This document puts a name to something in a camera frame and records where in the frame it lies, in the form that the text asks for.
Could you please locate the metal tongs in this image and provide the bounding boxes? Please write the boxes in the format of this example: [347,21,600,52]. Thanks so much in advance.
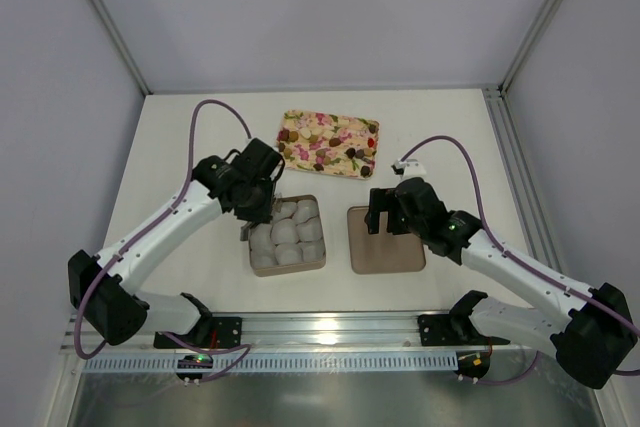
[240,222,256,242]

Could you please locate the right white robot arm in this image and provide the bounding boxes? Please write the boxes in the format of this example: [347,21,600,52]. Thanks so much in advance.
[365,177,639,389]

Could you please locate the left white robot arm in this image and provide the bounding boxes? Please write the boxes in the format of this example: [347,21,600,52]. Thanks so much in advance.
[68,139,284,348]

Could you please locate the gold tin lid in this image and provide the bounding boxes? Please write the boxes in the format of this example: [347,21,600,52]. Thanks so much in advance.
[347,206,426,275]

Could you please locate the floral tray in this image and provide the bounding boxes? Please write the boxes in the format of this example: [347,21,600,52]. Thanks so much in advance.
[275,110,380,180]

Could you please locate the gold tin box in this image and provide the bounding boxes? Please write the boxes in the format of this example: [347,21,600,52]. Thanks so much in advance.
[246,194,327,277]

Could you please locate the aluminium front rail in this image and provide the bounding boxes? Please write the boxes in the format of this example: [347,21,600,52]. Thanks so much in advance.
[62,311,511,352]

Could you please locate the right aluminium frame rail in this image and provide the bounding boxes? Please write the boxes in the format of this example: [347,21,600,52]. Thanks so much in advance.
[482,86,563,272]

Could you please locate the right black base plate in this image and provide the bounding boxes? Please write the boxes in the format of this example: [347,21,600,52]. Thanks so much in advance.
[417,313,488,347]

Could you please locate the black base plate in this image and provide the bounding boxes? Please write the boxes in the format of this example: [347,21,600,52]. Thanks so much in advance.
[417,313,488,347]
[175,316,243,349]

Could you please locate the slotted cable duct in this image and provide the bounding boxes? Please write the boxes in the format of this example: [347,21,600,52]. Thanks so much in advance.
[84,350,458,374]

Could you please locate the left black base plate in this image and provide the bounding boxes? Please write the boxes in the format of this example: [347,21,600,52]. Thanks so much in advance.
[175,316,243,349]

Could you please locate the left aluminium frame post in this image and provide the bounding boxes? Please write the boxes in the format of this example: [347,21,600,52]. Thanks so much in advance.
[87,0,152,96]

